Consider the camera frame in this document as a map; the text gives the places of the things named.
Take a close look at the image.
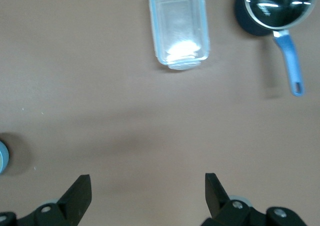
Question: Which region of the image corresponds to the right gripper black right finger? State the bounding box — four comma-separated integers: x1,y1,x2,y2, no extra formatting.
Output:
200,172,309,226

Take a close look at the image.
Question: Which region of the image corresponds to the clear plastic food container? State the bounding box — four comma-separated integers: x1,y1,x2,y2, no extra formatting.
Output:
147,0,211,72

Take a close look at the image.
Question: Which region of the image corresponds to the brown table mat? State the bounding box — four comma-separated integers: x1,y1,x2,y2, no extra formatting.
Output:
0,0,320,226

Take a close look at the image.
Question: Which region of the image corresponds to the dark saucepan with blue handle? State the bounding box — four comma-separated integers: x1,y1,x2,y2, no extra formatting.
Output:
233,0,319,97

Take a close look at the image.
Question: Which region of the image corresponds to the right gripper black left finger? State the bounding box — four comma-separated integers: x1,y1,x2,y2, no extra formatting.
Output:
0,174,93,226

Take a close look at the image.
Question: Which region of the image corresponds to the glass lid with blue knob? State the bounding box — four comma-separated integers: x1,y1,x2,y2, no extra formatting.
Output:
243,0,317,31

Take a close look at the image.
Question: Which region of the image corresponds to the blue bowl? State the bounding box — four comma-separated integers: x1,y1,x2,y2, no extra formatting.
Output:
0,140,11,176

